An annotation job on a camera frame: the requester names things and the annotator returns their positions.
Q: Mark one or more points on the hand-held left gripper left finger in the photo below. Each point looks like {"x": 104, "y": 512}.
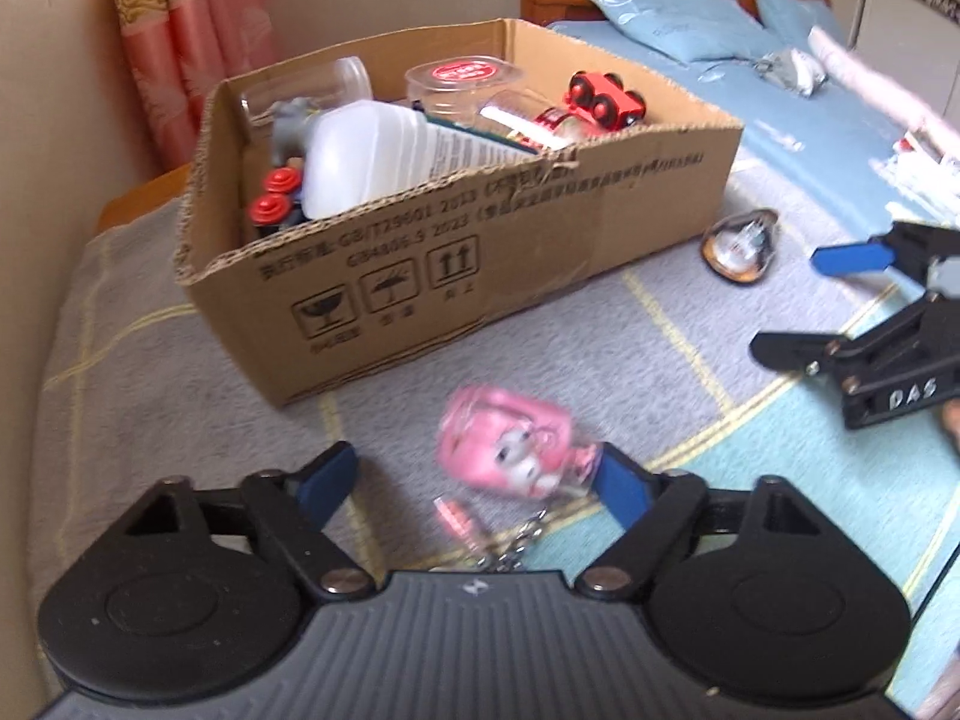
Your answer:
{"x": 334, "y": 476}

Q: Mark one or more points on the white plastic bottle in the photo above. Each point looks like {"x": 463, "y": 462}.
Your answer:
{"x": 360, "y": 157}

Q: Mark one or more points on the blue pillow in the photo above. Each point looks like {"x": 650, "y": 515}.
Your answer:
{"x": 675, "y": 19}
{"x": 802, "y": 15}

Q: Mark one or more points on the pink curtain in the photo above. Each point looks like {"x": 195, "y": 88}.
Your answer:
{"x": 187, "y": 37}

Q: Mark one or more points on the clear plastic jar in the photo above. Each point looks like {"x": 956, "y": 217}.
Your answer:
{"x": 330, "y": 86}

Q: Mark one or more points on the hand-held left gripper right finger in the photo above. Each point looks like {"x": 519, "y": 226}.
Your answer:
{"x": 622, "y": 484}

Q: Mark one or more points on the grey white plush toy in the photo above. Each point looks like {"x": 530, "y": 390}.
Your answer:
{"x": 791, "y": 71}

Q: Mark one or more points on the black toy train red wheels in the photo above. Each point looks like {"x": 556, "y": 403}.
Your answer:
{"x": 274, "y": 210}

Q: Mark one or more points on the clear container with red lid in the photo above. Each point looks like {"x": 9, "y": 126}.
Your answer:
{"x": 465, "y": 82}

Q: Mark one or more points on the small clear plastic case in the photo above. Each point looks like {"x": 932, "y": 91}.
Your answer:
{"x": 739, "y": 247}

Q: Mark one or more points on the checkered blanket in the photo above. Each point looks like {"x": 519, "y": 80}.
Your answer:
{"x": 150, "y": 360}

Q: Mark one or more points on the white cabinet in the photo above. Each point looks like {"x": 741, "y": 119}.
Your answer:
{"x": 915, "y": 15}

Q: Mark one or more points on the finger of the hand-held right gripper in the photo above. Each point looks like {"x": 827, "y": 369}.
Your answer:
{"x": 787, "y": 351}
{"x": 851, "y": 259}

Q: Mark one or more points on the grey animal toy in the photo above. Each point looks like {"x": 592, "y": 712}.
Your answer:
{"x": 289, "y": 127}

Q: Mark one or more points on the blue bed sheet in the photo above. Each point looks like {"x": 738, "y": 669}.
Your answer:
{"x": 787, "y": 135}

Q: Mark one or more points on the white paper packets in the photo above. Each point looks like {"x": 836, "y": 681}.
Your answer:
{"x": 926, "y": 180}

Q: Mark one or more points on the cardboard box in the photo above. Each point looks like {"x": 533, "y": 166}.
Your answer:
{"x": 450, "y": 277}

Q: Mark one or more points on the red toy train car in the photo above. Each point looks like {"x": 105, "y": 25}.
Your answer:
{"x": 607, "y": 109}

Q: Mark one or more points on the pink white rolled cloth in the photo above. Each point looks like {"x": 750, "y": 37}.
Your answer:
{"x": 877, "y": 82}

